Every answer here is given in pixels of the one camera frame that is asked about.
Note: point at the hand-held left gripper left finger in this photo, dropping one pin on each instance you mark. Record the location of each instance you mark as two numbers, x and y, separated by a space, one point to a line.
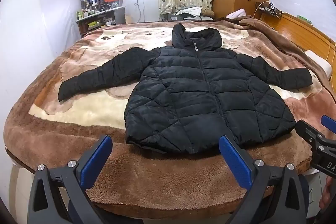
95 159

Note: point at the brown printed blanket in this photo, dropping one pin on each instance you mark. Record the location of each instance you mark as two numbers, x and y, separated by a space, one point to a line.
78 113

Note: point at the brown plush toy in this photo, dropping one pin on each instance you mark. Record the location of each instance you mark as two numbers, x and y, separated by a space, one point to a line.
208 12

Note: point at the power strip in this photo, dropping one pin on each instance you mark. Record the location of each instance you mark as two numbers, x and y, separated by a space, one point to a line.
270 8

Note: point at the black puffer jacket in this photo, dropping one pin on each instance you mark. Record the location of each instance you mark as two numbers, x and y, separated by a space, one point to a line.
199 87

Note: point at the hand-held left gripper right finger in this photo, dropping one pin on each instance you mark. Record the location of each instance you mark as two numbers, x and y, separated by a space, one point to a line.
235 161

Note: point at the wooden headboard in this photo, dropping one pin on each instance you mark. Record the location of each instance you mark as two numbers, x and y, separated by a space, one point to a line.
296 27

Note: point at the white pillow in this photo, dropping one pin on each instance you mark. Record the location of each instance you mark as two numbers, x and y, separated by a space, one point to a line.
319 62

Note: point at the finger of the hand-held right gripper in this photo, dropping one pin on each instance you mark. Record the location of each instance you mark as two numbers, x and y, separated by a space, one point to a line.
308 130
329 123

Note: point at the cluttered wooden desk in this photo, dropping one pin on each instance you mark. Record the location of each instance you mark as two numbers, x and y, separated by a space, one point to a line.
110 15

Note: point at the pale pink pillow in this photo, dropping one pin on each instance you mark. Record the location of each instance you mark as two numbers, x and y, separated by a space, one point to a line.
236 14

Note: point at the pile of boxes and cloths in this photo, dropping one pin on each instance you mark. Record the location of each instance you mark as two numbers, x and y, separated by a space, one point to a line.
183 14

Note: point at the person's right hand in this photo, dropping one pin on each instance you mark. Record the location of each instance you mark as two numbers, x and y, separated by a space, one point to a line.
326 193

